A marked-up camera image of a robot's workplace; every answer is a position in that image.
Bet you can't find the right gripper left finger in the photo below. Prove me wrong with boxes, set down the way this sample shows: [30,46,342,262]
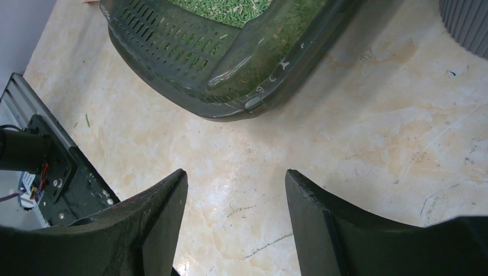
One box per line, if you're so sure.
[1,169,188,275]

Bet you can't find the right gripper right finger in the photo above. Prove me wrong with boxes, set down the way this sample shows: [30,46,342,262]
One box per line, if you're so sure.
[285,170,487,275]

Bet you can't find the dark green litter box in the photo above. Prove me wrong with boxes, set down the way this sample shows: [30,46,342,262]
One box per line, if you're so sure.
[100,0,363,121]

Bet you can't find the grey trash bin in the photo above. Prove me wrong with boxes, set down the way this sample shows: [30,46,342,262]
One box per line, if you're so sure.
[439,0,487,59]

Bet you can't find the green litter pellets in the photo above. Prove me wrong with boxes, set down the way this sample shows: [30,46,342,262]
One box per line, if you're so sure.
[170,0,273,28]

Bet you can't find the aluminium frame rail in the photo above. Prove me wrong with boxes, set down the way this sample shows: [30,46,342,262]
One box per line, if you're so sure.
[1,73,77,148]

